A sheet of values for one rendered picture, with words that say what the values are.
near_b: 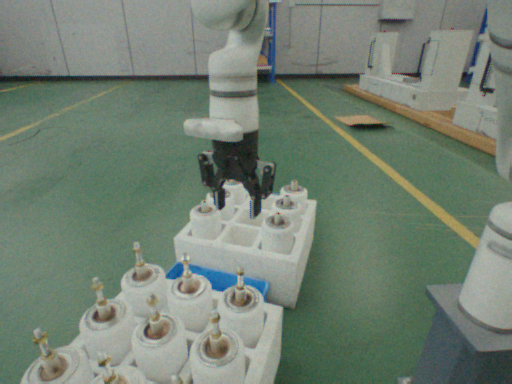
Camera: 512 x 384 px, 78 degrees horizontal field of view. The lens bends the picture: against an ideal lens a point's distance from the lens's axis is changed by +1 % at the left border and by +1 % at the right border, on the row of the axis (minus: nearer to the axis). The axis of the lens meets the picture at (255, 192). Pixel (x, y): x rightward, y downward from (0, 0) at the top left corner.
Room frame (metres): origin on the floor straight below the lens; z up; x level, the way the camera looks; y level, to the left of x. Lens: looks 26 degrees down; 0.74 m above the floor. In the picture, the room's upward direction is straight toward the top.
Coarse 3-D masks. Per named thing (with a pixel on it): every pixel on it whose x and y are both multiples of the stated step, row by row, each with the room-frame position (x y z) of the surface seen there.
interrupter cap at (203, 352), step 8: (200, 336) 0.39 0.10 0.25; (208, 336) 0.39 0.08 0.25; (224, 336) 0.40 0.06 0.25; (232, 336) 0.39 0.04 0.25; (200, 344) 0.38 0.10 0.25; (208, 344) 0.38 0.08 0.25; (224, 344) 0.38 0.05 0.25; (232, 344) 0.38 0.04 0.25; (200, 352) 0.36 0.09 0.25; (208, 352) 0.36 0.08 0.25; (224, 352) 0.36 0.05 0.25; (232, 352) 0.36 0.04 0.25; (200, 360) 0.35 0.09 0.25; (208, 360) 0.35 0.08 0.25; (216, 360) 0.35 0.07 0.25; (224, 360) 0.35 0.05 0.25; (232, 360) 0.35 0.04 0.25
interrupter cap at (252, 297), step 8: (232, 288) 0.52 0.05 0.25; (248, 288) 0.52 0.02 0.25; (224, 296) 0.49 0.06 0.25; (232, 296) 0.49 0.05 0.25; (248, 296) 0.50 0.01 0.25; (256, 296) 0.49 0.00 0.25; (224, 304) 0.47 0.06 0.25; (232, 304) 0.47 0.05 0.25; (240, 304) 0.47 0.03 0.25; (248, 304) 0.47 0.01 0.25; (256, 304) 0.47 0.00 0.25; (240, 312) 0.45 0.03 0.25
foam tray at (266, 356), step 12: (216, 300) 0.56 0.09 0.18; (168, 312) 0.52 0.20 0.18; (264, 312) 0.52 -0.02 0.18; (276, 312) 0.52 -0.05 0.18; (264, 324) 0.49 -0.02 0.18; (276, 324) 0.49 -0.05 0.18; (192, 336) 0.46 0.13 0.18; (264, 336) 0.45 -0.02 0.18; (276, 336) 0.48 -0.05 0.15; (84, 348) 0.44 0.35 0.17; (132, 348) 0.43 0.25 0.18; (264, 348) 0.43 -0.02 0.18; (276, 348) 0.49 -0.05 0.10; (132, 360) 0.40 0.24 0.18; (252, 360) 0.40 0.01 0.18; (264, 360) 0.40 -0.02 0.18; (276, 360) 0.49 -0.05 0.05; (96, 372) 0.38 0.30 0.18; (180, 372) 0.38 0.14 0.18; (252, 372) 0.38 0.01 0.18; (264, 372) 0.39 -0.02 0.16
